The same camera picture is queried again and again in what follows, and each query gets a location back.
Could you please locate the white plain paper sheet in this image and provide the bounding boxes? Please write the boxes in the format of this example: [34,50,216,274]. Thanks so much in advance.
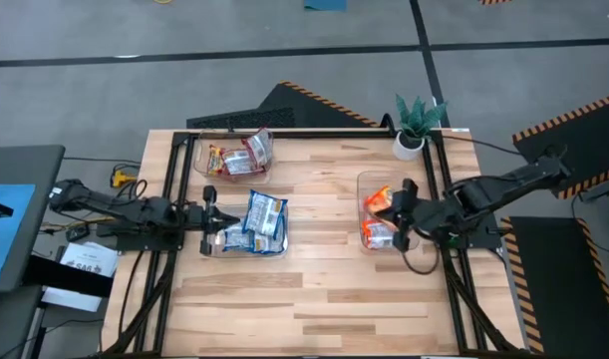
[40,286,104,314]

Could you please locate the black power adapter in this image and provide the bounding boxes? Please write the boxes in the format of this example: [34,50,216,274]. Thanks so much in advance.
[64,223,91,243]

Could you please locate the black floor cable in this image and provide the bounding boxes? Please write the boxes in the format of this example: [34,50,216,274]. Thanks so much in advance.
[571,192,609,266]

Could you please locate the grey metal object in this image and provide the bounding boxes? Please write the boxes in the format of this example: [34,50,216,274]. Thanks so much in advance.
[577,178,609,204]

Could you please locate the blue sheet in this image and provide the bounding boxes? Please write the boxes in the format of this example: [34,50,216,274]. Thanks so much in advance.
[0,182,37,284]

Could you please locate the grey cabinet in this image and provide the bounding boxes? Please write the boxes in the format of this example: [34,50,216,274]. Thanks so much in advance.
[0,283,45,359]

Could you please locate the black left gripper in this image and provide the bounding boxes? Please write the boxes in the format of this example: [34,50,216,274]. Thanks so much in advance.
[186,184,242,257]

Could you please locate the clear plastic bin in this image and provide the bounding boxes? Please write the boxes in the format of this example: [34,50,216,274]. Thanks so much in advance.
[356,170,423,254]
[192,129,275,186]
[198,201,290,259]

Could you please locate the green plant in white pot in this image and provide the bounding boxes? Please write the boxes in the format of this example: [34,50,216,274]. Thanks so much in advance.
[392,93,449,162]

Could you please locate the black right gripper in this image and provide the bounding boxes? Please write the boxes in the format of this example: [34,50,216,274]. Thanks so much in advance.
[374,178,443,253]

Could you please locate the blue floor mat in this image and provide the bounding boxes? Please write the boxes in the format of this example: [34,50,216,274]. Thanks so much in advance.
[303,0,348,12]

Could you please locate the grey desk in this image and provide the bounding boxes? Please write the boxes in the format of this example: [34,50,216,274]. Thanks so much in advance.
[0,144,67,294]

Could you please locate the yellow cable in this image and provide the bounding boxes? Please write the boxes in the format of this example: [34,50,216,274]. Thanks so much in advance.
[39,214,119,235]

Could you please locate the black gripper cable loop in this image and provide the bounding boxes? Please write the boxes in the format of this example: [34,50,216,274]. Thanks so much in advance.
[401,238,443,276]

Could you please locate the black beam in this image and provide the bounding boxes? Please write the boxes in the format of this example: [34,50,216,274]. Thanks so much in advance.
[23,254,115,299]

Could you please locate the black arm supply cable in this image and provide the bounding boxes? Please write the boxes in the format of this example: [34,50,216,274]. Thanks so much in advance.
[441,134,527,159]

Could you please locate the yellow power plug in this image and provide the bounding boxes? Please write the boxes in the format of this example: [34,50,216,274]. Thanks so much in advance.
[111,168,139,188]

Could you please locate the white printed paper sheet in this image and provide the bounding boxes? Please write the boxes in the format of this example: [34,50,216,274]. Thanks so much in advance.
[59,241,121,279]

